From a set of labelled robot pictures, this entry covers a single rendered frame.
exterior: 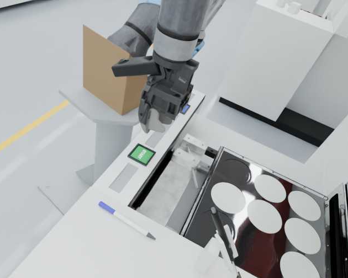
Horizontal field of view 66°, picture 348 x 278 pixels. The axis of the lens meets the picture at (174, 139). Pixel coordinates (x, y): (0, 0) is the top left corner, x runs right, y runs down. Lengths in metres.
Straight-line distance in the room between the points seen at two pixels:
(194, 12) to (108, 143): 0.83
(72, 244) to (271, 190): 0.57
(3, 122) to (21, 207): 0.74
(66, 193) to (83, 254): 1.22
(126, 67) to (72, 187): 1.31
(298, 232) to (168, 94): 0.52
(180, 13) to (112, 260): 0.44
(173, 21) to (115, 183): 0.38
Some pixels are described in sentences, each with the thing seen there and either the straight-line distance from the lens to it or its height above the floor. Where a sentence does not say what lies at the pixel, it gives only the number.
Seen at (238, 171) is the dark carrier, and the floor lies 0.90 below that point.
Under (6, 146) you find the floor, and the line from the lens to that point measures 2.07.
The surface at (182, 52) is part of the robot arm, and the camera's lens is 0.47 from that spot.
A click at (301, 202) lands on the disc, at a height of 0.90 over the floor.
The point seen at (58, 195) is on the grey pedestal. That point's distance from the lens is 1.75.
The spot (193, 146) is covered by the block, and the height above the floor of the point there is 0.90.
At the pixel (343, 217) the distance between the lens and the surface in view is 0.91.
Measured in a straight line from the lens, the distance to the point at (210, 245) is 0.50.
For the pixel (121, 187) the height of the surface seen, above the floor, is 0.96.
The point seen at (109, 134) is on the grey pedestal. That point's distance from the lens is 1.14.
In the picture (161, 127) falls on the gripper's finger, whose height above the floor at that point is 1.10.
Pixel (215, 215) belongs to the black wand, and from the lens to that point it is 0.43.
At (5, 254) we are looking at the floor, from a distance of 1.66.
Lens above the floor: 1.48
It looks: 43 degrees down
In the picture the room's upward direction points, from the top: 18 degrees clockwise
